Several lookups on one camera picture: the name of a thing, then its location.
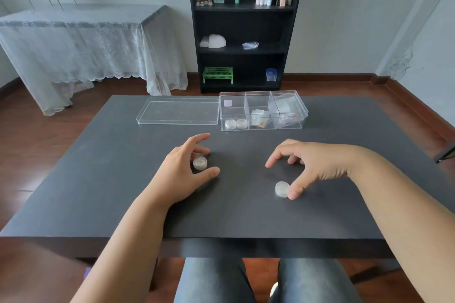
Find person's left forearm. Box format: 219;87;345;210
70;186;172;303

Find person's right leg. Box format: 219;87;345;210
277;258;364;303

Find white lace tablecloth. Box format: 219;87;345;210
0;3;188;116

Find person's right forearm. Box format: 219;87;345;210
346;145;455;303

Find person's right hand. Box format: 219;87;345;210
265;139;352;201

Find person's leg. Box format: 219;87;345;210
173;257;257;303
277;258;364;303

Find black bar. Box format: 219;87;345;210
434;141;455;164

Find clear plastic box lid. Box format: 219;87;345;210
136;97;220;126

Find black bookshelf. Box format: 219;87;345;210
185;0;309;95

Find white nail lamp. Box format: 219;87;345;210
208;34;227;49

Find clear plastic compartment box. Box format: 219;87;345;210
219;90;309;132

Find green plastic rack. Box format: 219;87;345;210
202;66;234;85

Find person's left hand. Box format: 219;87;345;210
147;133;221;208

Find clear plastic bags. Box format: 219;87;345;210
272;93;304;126

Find person's left leg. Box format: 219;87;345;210
173;257;257;303

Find small clear nail sticker packets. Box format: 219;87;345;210
250;109;271;127

